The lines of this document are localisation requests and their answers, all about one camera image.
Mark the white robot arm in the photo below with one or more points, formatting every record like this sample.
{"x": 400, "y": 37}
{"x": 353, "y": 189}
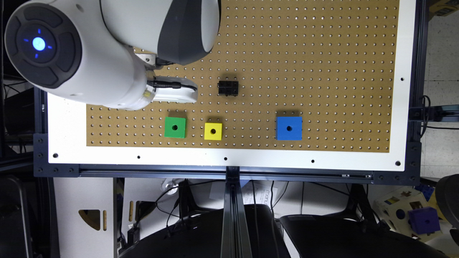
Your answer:
{"x": 106, "y": 52}

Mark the wooden shape sorter box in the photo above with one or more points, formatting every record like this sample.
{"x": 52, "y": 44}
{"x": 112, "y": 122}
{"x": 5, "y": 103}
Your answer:
{"x": 393, "y": 208}

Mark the black aluminium table frame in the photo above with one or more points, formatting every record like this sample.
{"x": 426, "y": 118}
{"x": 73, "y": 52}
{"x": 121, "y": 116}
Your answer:
{"x": 60, "y": 150}

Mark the brown pegboard panel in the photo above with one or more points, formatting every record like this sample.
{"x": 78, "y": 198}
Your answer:
{"x": 331, "y": 62}

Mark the purple cube block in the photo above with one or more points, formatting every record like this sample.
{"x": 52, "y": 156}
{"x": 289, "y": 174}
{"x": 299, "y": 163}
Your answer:
{"x": 424, "y": 220}

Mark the small black block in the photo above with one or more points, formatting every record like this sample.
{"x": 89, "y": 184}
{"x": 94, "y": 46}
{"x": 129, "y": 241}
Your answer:
{"x": 228, "y": 88}

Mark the yellow cube block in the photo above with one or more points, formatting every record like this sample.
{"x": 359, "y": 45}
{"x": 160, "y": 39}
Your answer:
{"x": 212, "y": 131}

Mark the green cube block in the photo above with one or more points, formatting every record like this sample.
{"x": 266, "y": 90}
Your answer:
{"x": 175, "y": 127}

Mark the white wooden panel cutouts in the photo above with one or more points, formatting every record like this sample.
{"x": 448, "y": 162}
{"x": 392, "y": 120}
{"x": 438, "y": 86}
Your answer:
{"x": 86, "y": 217}

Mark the blue cube block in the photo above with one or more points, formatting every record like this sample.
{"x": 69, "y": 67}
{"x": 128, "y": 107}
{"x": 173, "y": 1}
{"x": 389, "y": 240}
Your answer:
{"x": 289, "y": 128}

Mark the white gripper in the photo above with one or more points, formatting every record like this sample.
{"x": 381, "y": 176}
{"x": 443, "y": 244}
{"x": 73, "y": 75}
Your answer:
{"x": 173, "y": 89}

